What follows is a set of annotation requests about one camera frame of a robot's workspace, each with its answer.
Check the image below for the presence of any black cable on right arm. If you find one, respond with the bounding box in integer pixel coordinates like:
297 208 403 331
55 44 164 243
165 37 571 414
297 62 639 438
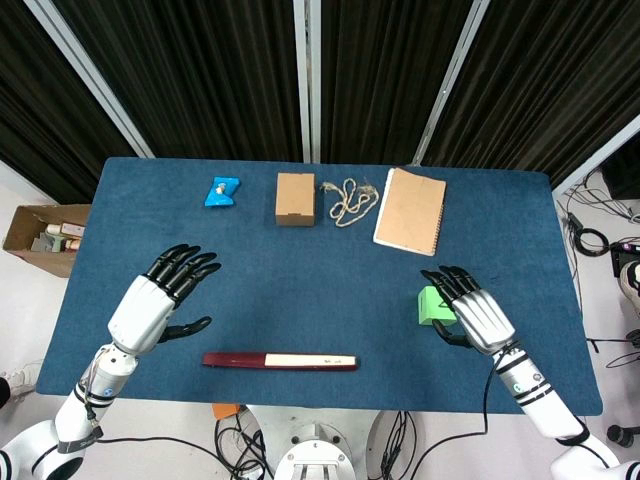
399 344 521 480

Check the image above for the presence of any green cube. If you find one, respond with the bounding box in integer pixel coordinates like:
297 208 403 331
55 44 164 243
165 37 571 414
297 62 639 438
417 286 459 329

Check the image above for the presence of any dark red folding fan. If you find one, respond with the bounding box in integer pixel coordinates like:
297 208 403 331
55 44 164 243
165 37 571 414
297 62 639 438
202 351 360 373

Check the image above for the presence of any white sneaker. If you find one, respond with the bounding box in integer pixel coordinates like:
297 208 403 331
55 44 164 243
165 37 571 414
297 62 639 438
618 260 640 319

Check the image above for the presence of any jute twine rope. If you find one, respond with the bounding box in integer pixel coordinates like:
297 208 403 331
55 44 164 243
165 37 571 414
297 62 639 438
319 178 381 229

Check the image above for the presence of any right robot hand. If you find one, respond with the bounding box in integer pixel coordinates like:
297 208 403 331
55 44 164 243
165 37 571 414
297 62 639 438
420 265 518 357

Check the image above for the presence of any blue snack packet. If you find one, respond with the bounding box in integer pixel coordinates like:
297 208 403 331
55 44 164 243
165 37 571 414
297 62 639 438
203 176 242 208

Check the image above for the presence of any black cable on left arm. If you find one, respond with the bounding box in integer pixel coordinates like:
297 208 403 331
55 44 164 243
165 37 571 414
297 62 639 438
82 349 261 480

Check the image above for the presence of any small cardboard box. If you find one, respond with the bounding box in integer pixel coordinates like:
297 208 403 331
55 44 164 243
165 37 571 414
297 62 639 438
274 172 317 228

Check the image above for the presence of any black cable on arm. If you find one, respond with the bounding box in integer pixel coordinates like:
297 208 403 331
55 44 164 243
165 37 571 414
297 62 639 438
399 344 521 480
82 349 261 480

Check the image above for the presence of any brown spiral notebook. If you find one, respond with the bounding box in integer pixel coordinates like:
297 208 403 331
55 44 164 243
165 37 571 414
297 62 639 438
372 167 448 258

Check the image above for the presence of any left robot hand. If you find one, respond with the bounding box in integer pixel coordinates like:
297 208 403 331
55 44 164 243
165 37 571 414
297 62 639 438
107 243 223 357

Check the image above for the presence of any open cardboard storage box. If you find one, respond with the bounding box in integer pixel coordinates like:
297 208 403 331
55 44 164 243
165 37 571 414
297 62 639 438
2 203 92 279

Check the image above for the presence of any robot torso base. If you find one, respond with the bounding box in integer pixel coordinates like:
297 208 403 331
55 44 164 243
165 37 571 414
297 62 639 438
244 404 401 480

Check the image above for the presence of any black floor cables bundle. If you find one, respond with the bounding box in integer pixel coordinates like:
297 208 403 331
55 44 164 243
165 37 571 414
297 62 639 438
562 169 640 261

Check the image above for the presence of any blue table mat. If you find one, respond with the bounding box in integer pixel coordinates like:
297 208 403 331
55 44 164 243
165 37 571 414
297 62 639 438
35 157 603 416

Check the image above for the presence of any black device with pink light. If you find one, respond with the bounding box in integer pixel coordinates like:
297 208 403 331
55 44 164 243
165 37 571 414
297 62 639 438
609 240 640 279

